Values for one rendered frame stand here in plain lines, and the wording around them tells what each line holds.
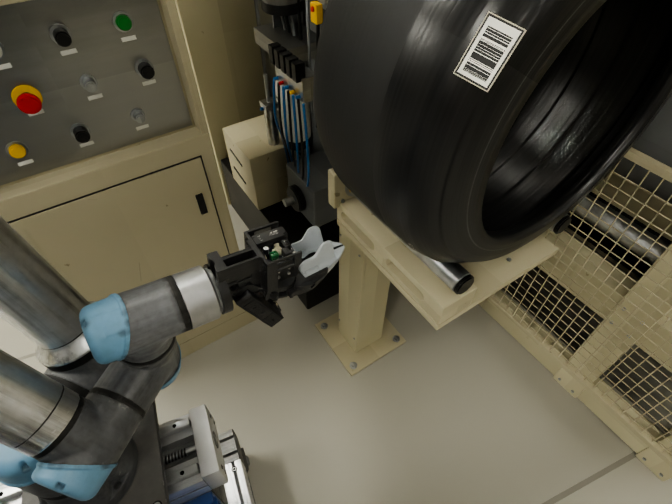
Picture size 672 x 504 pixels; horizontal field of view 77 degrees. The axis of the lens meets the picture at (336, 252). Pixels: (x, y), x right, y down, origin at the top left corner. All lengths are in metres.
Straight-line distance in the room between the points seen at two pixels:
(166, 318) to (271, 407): 1.13
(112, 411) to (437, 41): 0.56
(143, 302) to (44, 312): 0.17
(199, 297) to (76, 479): 0.23
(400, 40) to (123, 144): 0.83
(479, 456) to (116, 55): 1.55
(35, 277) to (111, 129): 0.58
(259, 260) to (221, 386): 1.18
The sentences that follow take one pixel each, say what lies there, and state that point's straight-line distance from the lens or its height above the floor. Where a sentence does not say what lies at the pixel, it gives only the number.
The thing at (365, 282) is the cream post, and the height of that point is 0.45.
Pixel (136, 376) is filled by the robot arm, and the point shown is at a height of 1.00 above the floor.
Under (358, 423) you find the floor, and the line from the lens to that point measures 1.60.
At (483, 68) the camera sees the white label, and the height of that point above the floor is 1.32.
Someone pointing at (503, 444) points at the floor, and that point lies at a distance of 1.68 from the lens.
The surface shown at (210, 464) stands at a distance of 0.90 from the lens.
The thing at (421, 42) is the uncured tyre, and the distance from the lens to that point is 0.49.
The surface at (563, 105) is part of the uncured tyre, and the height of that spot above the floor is 1.06.
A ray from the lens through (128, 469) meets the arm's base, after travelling 0.86.
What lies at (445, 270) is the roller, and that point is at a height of 0.92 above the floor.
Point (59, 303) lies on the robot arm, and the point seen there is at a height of 1.04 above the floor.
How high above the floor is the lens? 1.51
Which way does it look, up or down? 49 degrees down
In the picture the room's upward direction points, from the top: straight up
